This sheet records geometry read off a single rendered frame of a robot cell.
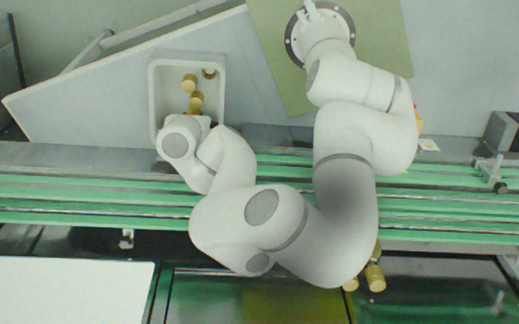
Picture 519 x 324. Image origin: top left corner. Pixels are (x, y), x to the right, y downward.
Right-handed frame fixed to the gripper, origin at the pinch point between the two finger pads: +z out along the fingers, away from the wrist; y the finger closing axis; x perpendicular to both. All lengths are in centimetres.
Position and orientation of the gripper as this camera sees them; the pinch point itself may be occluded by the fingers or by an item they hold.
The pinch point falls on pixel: (192, 119)
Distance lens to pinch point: 113.9
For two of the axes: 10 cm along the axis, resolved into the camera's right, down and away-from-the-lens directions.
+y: 10.0, 0.4, 0.4
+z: -0.3, -2.6, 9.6
